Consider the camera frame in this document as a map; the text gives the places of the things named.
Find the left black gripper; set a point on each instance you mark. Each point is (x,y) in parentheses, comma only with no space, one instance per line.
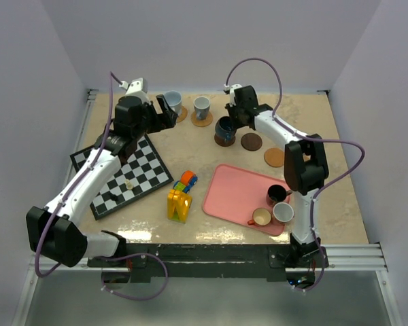
(162,121)

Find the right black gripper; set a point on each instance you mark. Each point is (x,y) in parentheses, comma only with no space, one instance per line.
(230,109)

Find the large light blue cup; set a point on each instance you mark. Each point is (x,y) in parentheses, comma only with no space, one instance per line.
(174,100)

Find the dark blue cup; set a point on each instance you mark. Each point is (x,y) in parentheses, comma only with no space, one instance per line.
(224,128)

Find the woven rattan coaster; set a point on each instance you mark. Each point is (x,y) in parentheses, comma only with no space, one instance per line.
(201,123)
(274,157)
(183,112)

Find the dark wooden coaster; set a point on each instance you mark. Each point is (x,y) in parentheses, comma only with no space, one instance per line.
(251,141)
(223,142)

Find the small white cup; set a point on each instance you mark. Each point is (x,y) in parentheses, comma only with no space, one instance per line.
(201,107)

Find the pink tray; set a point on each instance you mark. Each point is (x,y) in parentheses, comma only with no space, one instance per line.
(235,193)

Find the black cup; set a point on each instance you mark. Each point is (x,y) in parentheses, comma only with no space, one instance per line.
(277,194)

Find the orange cup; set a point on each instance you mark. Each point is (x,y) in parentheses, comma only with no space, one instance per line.
(260,217)

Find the white cup brown handle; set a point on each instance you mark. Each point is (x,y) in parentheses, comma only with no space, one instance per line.
(283,212)

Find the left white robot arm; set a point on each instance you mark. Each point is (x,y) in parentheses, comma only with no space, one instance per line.
(53,229)

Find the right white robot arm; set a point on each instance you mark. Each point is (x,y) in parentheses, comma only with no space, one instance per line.
(305,166)

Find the black white chessboard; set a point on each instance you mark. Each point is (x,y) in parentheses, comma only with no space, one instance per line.
(147,172)

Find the colourful toy car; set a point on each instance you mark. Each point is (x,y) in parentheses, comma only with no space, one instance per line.
(186,182)

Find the white chess piece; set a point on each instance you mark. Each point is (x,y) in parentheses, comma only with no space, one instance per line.
(128,184)

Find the yellow toy block house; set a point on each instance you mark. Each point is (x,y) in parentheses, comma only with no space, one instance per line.
(178,205)

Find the black chess piece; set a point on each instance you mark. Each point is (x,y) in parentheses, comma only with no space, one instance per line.
(113,197)

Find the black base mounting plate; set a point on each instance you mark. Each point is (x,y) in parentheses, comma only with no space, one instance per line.
(269,261)

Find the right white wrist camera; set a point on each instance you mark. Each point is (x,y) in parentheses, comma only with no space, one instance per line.
(227,89)

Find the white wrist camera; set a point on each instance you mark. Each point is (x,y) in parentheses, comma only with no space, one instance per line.
(137,88)
(227,89)

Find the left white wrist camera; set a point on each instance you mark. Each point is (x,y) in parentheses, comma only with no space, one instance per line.
(137,88)

